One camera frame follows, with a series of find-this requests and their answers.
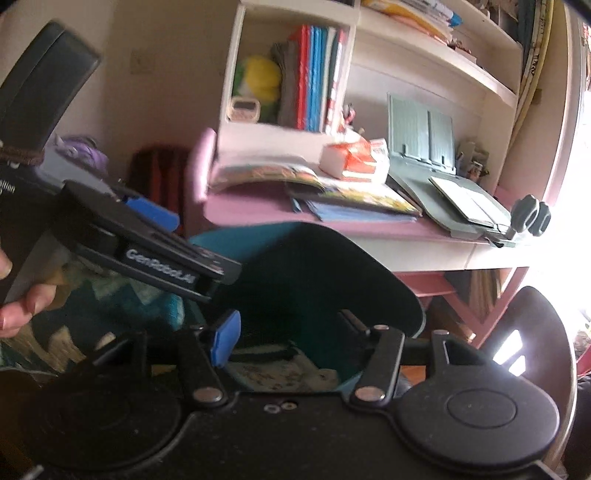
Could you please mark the stack of papers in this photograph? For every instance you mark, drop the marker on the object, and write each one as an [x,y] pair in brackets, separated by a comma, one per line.
[411,16]

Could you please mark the pink desk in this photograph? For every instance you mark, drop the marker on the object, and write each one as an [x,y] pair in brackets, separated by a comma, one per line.
[415,258]

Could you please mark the yellow green plush toy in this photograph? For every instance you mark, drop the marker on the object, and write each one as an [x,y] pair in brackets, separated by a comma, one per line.
[258,78]

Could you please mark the white and red book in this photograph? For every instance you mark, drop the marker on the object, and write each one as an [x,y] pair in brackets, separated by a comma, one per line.
[336,87]

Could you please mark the blue folder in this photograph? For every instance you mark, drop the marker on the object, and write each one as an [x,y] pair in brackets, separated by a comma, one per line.
[360,213]

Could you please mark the grey green book stand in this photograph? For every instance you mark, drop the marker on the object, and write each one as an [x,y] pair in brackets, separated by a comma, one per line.
[425,134]

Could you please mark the person's left hand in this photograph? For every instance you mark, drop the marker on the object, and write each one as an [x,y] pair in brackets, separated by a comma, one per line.
[27,307]

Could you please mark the white desk shelf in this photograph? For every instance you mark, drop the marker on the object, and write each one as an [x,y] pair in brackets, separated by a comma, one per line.
[415,64]

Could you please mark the orange and white tissue box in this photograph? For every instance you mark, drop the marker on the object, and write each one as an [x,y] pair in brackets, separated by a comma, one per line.
[355,159]

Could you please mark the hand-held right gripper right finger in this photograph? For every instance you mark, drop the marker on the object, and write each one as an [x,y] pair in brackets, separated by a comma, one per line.
[364,334]

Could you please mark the blue book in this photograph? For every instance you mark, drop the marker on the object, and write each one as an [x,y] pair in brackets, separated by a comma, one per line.
[319,78]

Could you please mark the red file holder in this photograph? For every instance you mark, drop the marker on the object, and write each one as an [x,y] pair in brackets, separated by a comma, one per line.
[159,175]

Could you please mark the small desk figurines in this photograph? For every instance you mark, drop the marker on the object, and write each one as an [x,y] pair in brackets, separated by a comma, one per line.
[349,114]

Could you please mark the open picture book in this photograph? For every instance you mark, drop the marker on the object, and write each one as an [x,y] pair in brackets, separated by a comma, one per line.
[295,177]

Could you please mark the purple cloth item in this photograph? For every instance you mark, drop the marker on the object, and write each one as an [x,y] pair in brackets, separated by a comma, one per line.
[85,150]

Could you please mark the colourful patterned blanket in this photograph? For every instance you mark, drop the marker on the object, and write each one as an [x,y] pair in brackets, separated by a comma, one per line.
[115,307]

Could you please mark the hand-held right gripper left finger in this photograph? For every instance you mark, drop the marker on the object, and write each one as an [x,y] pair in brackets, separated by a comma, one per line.
[226,337]

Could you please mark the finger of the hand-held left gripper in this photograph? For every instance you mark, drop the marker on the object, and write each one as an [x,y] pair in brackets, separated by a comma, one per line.
[154,213]

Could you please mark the dark wooden chair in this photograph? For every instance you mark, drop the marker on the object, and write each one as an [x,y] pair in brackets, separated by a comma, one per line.
[540,332]

